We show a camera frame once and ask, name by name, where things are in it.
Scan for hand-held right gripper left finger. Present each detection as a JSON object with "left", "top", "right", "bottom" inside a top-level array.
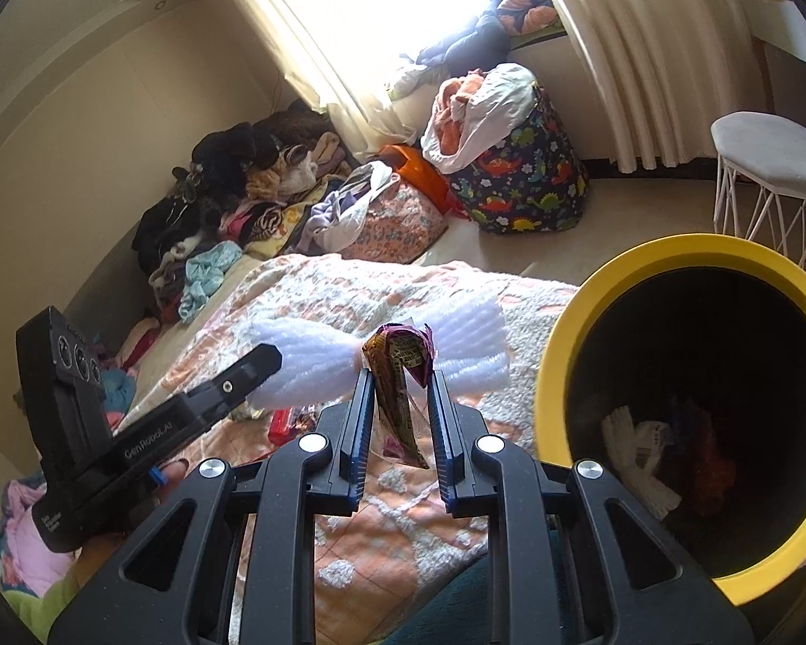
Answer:
[{"left": 47, "top": 366, "right": 377, "bottom": 645}]

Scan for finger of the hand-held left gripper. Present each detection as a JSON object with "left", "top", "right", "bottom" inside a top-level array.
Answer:
[{"left": 189, "top": 342, "right": 284, "bottom": 429}]

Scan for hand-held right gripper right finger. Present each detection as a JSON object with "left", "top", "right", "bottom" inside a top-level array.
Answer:
[{"left": 426, "top": 376, "right": 757, "bottom": 645}]

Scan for red snack wrapper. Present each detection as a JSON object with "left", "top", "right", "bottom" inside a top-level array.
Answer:
[{"left": 267, "top": 406, "right": 323, "bottom": 446}]

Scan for white foam wrap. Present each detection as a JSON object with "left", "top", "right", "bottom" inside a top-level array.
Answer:
[{"left": 248, "top": 301, "right": 512, "bottom": 412}]

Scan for purple yellow snack wrapper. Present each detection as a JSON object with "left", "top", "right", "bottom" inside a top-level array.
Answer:
[{"left": 361, "top": 321, "right": 437, "bottom": 470}]

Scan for yellow rimmed black bin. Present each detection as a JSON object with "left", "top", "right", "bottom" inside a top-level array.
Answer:
[{"left": 534, "top": 232, "right": 806, "bottom": 609}]

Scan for white printed glove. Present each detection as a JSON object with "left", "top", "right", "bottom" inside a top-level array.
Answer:
[{"left": 601, "top": 406, "right": 682, "bottom": 518}]

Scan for red plastic bag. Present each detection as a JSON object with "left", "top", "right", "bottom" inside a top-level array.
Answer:
[{"left": 688, "top": 433, "right": 738, "bottom": 508}]

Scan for person's left hand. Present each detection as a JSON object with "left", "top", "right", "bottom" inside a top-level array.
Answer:
[{"left": 74, "top": 458, "right": 190, "bottom": 582}]

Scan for beige bed sheet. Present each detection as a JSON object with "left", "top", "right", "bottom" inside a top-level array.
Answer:
[{"left": 138, "top": 262, "right": 263, "bottom": 384}]

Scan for dark red cushion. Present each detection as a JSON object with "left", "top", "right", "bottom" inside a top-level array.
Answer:
[{"left": 117, "top": 316, "right": 165, "bottom": 367}]

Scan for pink floral cloth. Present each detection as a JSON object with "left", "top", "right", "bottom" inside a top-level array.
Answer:
[{"left": 0, "top": 477, "right": 82, "bottom": 599}]

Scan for light blue cloth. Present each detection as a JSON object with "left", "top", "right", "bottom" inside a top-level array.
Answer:
[{"left": 178, "top": 242, "right": 244, "bottom": 322}]

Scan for person's teal pants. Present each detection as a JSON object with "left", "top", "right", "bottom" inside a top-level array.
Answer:
[{"left": 383, "top": 544, "right": 565, "bottom": 645}]

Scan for lavender white garment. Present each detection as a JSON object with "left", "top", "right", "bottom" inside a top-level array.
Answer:
[{"left": 302, "top": 161, "right": 400, "bottom": 256}]

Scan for pink floral bag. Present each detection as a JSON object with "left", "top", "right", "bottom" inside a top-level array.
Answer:
[{"left": 349, "top": 178, "right": 448, "bottom": 263}]

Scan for pile of dark clothes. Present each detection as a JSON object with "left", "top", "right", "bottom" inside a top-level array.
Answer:
[{"left": 131, "top": 107, "right": 357, "bottom": 324}]

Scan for orange bag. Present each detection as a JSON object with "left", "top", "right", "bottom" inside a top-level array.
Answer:
[{"left": 379, "top": 143, "right": 467, "bottom": 216}]

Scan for dinosaur print laundry basket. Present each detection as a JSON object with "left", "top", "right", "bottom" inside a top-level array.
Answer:
[{"left": 447, "top": 90, "right": 591, "bottom": 235}]

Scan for orange pink towel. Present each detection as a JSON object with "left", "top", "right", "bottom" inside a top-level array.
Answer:
[{"left": 436, "top": 74, "right": 488, "bottom": 152}]

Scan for cream curtain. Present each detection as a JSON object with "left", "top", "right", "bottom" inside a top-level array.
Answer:
[
  {"left": 530, "top": 0, "right": 770, "bottom": 172},
  {"left": 198, "top": 0, "right": 411, "bottom": 149}
]

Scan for white cloth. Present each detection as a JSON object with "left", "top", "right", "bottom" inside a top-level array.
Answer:
[{"left": 420, "top": 63, "right": 538, "bottom": 172}]

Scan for orange flower dark blanket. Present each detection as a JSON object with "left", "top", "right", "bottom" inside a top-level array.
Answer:
[{"left": 493, "top": 0, "right": 568, "bottom": 38}]

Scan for white vanity desk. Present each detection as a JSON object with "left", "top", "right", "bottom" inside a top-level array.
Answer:
[{"left": 739, "top": 0, "right": 806, "bottom": 82}]

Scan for white wire stool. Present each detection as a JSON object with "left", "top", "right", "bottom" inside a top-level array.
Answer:
[{"left": 710, "top": 111, "right": 806, "bottom": 276}]

